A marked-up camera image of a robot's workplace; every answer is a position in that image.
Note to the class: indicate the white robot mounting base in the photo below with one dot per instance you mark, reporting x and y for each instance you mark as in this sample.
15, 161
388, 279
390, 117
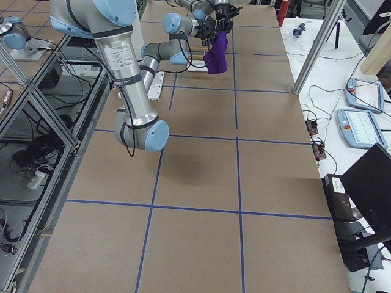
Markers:
156, 87

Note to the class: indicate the purple microfiber towel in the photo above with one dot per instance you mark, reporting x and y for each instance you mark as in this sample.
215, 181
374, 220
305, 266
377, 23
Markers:
214, 59

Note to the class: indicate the aluminium frame structure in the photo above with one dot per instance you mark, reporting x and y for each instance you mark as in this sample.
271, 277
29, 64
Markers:
45, 131

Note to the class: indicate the near teach pendant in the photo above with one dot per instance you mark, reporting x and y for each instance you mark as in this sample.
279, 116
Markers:
359, 128

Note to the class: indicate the teach pendant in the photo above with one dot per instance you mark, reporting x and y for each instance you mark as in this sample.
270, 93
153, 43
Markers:
365, 95
359, 128

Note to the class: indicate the black monitor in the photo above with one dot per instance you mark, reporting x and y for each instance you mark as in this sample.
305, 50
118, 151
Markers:
367, 182

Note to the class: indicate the blue object on table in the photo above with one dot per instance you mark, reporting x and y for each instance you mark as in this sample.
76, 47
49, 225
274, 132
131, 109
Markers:
297, 32

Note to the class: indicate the black monitor stand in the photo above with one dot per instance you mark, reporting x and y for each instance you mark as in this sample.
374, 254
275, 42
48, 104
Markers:
357, 246

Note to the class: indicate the white rack base tray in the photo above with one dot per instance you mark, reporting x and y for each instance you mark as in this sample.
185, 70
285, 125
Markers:
198, 66

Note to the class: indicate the black box with labels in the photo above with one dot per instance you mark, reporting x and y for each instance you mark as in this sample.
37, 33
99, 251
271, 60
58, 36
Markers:
338, 200

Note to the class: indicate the orange connector block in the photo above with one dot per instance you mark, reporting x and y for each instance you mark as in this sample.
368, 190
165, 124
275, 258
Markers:
312, 127
318, 150

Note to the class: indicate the far orange connector block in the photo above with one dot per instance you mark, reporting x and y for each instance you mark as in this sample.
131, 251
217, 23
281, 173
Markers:
312, 127

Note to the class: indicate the far teach pendant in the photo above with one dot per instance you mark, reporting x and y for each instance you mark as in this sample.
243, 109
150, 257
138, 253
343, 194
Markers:
365, 95

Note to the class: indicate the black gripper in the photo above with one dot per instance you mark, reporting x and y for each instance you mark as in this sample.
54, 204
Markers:
208, 28
220, 7

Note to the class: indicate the left wooden rack rod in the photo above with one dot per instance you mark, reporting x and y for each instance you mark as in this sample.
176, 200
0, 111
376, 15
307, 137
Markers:
198, 49

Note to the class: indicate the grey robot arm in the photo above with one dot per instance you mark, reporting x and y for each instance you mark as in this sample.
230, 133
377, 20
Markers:
110, 25
176, 50

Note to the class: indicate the near orange connector block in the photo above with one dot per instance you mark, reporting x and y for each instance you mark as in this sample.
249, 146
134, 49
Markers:
318, 150

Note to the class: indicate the grey aluminium post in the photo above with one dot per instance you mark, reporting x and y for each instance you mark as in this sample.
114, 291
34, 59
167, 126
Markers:
320, 39

